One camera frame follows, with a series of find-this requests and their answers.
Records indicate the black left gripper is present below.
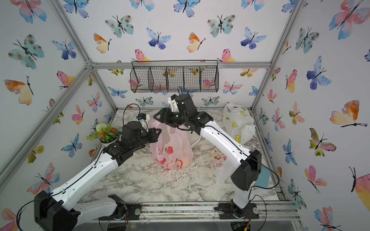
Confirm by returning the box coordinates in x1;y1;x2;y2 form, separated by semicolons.
131;128;162;153

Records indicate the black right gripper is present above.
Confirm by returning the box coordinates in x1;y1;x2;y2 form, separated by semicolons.
152;108;190;128

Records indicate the pink plastic bag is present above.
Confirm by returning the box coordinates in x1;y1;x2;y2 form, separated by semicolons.
149;119;194;171

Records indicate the clear white plastic bag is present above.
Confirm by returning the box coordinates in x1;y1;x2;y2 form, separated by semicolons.
209;147;240;185

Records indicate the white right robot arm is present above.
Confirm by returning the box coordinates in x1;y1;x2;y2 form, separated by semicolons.
154;94;262;218

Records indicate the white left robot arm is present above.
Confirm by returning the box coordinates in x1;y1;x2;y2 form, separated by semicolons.
34;121;161;231

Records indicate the white rectangular tray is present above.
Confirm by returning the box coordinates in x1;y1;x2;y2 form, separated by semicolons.
188;132;201;147

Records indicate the potted flower plant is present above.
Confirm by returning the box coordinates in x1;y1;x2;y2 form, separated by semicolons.
86;121;119;144

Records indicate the lemon print plastic bag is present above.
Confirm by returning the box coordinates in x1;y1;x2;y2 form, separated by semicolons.
222;103;256;144

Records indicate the light blue dustpan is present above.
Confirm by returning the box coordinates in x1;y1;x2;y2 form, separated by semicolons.
255;165;271;188

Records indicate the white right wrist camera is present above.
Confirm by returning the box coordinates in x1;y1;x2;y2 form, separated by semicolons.
168;94;179;112

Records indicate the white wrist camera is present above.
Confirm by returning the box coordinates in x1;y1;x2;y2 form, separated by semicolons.
168;94;179;112
137;113;150;130

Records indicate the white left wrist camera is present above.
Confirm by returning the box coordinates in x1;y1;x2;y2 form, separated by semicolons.
137;113;150;130

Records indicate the black wire wall basket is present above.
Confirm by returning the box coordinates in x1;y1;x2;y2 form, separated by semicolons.
129;60;219;93

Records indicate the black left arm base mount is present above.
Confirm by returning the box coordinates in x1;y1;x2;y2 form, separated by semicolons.
100;194;142;221

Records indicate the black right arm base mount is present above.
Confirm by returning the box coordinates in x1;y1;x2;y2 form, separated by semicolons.
214;201;259;220

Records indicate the aluminium front rail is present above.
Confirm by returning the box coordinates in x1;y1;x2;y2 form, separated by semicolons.
68;198;300;225

